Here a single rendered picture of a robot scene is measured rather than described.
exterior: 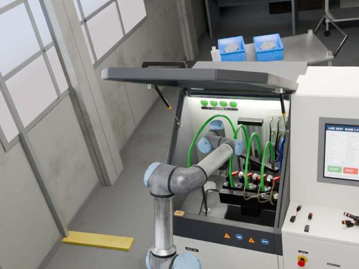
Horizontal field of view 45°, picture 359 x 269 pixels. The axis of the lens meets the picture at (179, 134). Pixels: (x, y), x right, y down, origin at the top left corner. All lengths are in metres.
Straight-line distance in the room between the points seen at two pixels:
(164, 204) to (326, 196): 0.89
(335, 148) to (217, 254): 0.89
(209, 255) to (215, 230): 0.22
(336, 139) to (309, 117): 0.16
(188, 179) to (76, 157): 2.42
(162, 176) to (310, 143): 0.82
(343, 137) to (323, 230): 0.46
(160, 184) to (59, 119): 2.16
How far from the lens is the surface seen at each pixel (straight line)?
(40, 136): 3.66
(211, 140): 2.11
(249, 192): 2.47
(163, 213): 1.90
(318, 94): 2.17
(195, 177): 1.79
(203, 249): 2.55
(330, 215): 2.32
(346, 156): 2.24
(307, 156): 2.27
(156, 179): 1.82
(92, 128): 4.07
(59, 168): 3.88
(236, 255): 2.49
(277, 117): 2.48
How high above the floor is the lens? 2.57
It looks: 31 degrees down
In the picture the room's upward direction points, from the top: 12 degrees counter-clockwise
